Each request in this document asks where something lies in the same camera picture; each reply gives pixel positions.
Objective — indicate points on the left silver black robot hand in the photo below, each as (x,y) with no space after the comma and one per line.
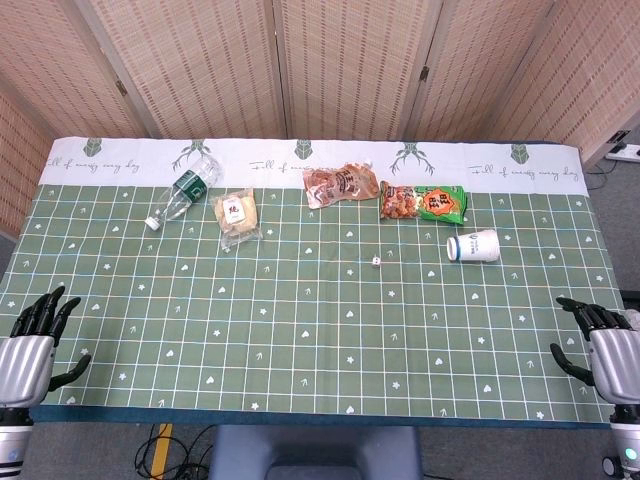
(22,357)

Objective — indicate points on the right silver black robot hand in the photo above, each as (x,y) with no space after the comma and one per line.
(612,357)

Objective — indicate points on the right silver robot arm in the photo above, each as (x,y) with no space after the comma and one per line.
(626,440)

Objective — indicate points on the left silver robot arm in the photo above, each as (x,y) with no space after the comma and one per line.
(11,442)

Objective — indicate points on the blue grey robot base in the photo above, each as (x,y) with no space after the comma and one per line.
(315,452)

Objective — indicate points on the white paper cup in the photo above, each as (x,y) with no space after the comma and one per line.
(473,246)

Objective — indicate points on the white power strip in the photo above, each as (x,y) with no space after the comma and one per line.
(624,151)

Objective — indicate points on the clear plastic water bottle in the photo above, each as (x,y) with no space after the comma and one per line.
(185,191)

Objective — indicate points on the green orange snack bag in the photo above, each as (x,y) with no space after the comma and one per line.
(422,202)

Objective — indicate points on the clear bag of beige biscuits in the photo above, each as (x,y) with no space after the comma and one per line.
(237,213)

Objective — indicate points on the green grid tablecloth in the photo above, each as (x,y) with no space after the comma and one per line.
(310,300)

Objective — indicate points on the brown meat snack packet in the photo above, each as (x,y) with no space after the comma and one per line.
(339,184)

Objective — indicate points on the bamboo folding screen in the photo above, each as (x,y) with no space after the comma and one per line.
(320,67)

